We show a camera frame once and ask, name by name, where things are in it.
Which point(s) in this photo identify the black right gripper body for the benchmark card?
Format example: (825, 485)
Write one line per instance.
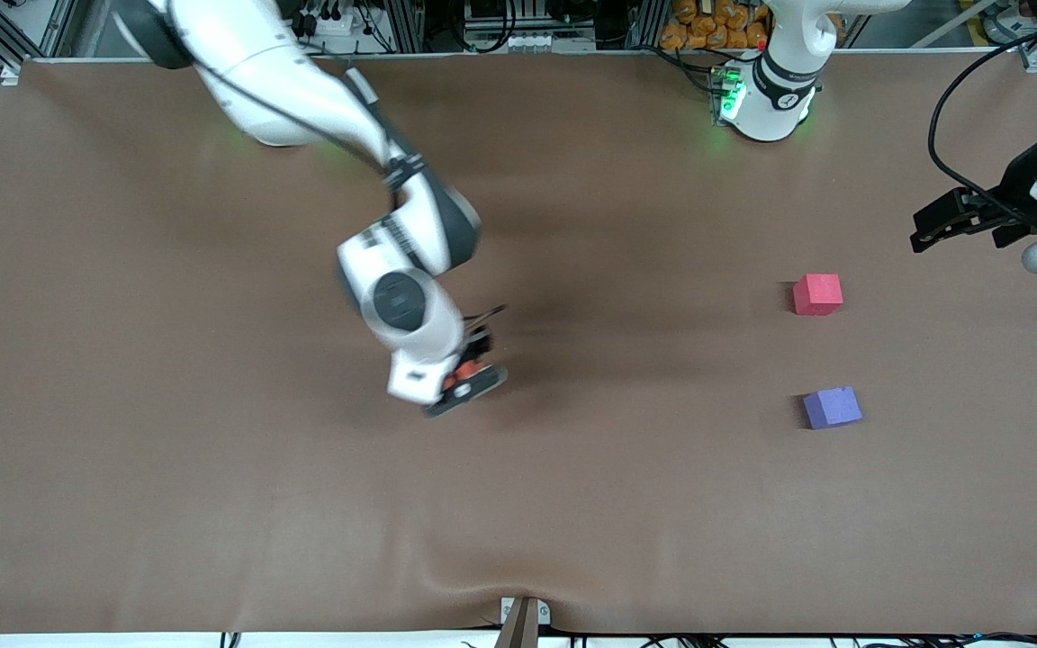
(480, 346)

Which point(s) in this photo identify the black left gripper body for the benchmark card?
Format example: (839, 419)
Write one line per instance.
(1016, 191)

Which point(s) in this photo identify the orange foam block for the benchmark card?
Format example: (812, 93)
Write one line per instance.
(463, 373)

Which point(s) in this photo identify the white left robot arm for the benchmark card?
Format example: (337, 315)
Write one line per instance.
(780, 99)

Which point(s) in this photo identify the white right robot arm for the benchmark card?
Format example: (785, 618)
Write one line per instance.
(284, 81)

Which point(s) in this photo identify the red foam block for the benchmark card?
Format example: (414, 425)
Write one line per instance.
(817, 294)

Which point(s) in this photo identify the purple foam block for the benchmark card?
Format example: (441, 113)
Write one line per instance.
(832, 408)

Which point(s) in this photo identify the table cover mat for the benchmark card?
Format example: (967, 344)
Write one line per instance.
(212, 495)

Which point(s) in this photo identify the orange netted bag pile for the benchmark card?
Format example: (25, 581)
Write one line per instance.
(716, 27)

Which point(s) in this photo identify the white power strip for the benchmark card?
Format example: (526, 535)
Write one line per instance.
(334, 22)

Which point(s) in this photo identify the metal table edge bracket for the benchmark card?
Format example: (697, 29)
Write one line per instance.
(523, 621)

